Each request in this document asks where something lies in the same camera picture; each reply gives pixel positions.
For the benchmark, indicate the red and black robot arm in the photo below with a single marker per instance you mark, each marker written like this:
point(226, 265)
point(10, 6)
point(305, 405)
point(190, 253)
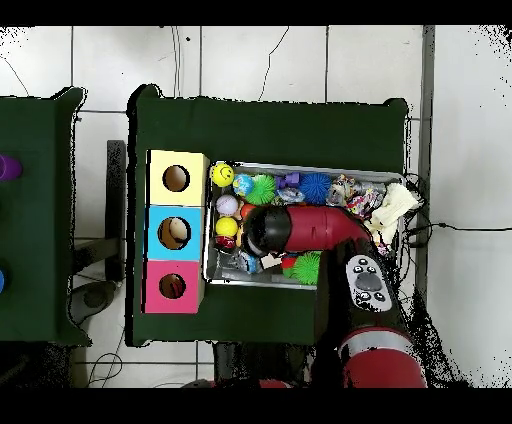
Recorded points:
point(320, 228)

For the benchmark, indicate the wooden box with three holes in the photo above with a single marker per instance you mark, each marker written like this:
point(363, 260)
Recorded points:
point(156, 240)

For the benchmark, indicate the plain orange ball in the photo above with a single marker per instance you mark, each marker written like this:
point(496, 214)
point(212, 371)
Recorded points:
point(246, 208)

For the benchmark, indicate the white toy baseball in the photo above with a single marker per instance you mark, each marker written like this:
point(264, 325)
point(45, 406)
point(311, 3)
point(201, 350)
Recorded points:
point(226, 204)

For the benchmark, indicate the globe print ball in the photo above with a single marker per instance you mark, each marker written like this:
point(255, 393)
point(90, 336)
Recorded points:
point(242, 184)

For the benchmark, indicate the yellow ball with seam lines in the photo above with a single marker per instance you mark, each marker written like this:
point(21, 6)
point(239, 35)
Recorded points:
point(226, 226)

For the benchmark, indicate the crushed red drink can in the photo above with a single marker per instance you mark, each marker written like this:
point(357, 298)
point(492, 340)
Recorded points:
point(224, 242)

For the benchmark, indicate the plain wooden cube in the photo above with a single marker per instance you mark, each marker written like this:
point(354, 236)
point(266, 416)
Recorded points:
point(271, 260)

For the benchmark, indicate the plain yellow ball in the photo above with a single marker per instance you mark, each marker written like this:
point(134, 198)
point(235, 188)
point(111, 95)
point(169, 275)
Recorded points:
point(222, 174)

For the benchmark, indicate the beige rounded object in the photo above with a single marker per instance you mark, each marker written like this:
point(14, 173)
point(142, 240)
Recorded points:
point(178, 230)

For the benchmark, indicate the dark green tablecloth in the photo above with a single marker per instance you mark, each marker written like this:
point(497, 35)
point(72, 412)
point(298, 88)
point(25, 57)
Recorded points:
point(32, 220)
point(260, 132)

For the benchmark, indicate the black upright panel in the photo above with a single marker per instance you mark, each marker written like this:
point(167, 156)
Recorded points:
point(116, 200)

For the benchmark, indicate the purple cup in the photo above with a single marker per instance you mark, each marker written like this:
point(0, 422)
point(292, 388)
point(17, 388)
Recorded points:
point(8, 168)

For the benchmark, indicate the blue round object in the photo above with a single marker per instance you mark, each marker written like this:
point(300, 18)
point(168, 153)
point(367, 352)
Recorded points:
point(1, 280)

